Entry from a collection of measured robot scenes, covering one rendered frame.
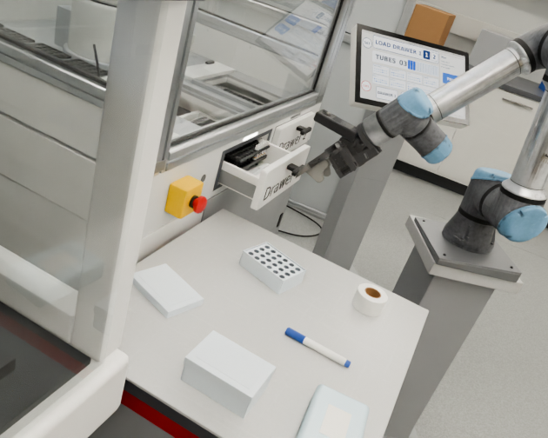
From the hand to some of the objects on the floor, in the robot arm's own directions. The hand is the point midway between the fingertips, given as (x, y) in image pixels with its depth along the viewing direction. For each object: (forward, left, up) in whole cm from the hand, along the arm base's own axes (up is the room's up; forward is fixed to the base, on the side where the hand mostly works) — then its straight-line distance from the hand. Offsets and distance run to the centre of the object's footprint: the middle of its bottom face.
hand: (303, 168), depth 142 cm
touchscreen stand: (-44, -82, -91) cm, 130 cm away
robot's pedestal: (-52, -10, -94) cm, 108 cm away
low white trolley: (+12, +39, -93) cm, 101 cm away
